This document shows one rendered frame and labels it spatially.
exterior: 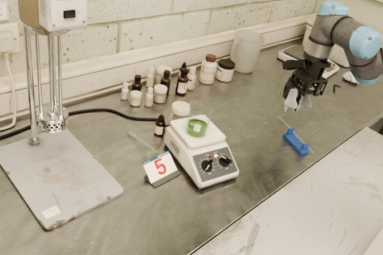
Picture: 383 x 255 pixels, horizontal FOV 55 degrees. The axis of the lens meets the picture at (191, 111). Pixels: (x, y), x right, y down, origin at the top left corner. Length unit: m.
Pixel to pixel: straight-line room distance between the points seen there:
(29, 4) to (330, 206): 0.86
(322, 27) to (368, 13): 1.22
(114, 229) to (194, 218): 0.19
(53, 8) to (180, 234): 0.53
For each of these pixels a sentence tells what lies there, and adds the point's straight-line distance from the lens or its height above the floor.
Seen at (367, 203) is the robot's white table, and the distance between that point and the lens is 1.15.
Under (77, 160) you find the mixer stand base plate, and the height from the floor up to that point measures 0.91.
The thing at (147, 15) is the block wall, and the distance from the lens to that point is 1.31.
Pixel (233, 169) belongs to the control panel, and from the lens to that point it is 1.00.
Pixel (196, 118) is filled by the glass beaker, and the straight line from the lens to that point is 0.94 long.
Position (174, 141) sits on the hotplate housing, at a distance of 1.00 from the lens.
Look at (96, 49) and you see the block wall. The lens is 1.24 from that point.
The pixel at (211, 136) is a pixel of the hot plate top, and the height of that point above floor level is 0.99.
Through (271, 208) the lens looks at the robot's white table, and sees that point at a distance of 0.99.
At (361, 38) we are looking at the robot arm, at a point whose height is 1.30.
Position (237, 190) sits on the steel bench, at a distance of 0.99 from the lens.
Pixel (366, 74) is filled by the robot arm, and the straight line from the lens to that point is 1.14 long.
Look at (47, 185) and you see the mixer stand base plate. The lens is 0.93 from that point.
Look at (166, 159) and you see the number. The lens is 0.98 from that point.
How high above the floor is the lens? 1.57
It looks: 33 degrees down
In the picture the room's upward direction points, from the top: 12 degrees clockwise
